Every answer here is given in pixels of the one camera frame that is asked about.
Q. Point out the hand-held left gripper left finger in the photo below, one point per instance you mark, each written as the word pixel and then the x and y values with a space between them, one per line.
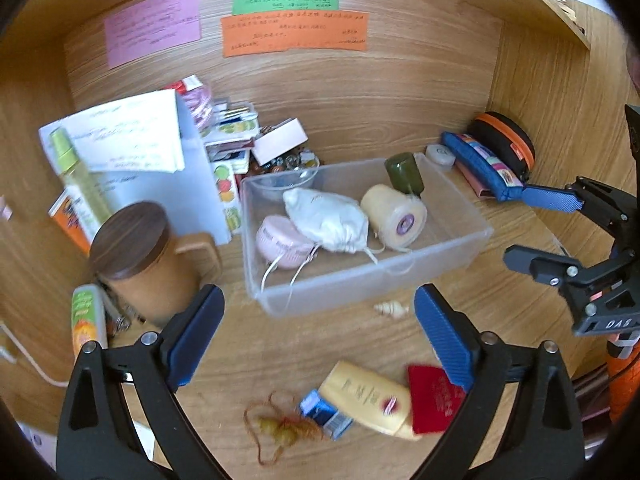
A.
pixel 197 335

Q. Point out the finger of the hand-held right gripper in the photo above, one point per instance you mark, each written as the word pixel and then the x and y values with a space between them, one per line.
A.
pixel 540 262
pixel 550 197

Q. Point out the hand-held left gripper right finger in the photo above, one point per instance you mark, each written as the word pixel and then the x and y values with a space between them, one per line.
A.
pixel 445 340

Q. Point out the red pouch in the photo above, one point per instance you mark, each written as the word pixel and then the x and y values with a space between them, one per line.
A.
pixel 432 400

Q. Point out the clear plastic box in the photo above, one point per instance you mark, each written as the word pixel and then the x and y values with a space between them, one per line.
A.
pixel 450 242

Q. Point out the yellow lotion bottle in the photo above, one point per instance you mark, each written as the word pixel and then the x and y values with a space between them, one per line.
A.
pixel 365 397

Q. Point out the small blue carton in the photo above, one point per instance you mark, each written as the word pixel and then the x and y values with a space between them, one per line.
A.
pixel 322 412

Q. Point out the wooden desktop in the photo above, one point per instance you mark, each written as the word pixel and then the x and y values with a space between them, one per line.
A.
pixel 325 345

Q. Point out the small seashell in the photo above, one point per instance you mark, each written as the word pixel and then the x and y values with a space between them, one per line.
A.
pixel 392 310

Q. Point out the black case with orange zipper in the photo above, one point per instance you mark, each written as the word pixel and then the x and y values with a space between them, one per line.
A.
pixel 505 140

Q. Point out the brown mug with wooden lid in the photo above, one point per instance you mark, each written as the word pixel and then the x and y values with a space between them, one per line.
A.
pixel 145 280

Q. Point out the blue pencil case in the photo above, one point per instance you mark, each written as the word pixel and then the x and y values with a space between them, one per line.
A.
pixel 480 165

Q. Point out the pink wallet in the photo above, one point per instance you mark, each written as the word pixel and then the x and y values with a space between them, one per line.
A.
pixel 472 182

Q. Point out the green and orange tube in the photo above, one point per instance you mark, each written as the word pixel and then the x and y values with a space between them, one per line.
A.
pixel 87 320

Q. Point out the white round tin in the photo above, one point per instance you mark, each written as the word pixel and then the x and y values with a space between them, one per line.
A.
pixel 441 155

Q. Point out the pink round case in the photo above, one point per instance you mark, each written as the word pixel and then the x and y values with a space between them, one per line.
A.
pixel 280 242

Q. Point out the cream tape roll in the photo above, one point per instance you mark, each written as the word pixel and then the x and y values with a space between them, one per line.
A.
pixel 395 215

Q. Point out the translucent file holder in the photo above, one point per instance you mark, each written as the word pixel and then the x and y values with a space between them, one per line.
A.
pixel 202 195

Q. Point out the fruit sticker sheet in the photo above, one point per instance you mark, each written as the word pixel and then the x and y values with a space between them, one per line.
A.
pixel 226 190

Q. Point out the dark green bottle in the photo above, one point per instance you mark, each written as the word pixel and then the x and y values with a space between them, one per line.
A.
pixel 404 172

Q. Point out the orange carton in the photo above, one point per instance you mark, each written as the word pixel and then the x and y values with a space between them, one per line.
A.
pixel 67 222

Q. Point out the glass bowl of trinkets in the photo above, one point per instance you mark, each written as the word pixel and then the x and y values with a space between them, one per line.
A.
pixel 285 185

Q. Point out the green spray bottle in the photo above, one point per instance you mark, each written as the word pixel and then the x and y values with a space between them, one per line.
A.
pixel 80 180

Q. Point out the wooden shelf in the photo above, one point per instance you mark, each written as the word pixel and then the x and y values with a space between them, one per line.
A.
pixel 545 0

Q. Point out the white cardboard box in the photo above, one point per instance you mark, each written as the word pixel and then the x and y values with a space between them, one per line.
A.
pixel 280 142

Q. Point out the stack of booklets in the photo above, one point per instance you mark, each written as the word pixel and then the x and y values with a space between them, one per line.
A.
pixel 232 127

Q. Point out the white paper sheets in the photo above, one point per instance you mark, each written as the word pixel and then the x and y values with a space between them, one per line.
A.
pixel 130 130

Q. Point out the red and white tube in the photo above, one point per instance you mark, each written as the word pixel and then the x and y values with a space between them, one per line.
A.
pixel 185 84

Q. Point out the orange paper note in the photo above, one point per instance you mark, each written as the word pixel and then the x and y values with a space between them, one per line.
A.
pixel 295 35

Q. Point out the pink paper note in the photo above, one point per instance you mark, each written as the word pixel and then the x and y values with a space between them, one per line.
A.
pixel 150 25

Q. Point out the green paper note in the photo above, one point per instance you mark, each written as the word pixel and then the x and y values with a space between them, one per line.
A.
pixel 285 4

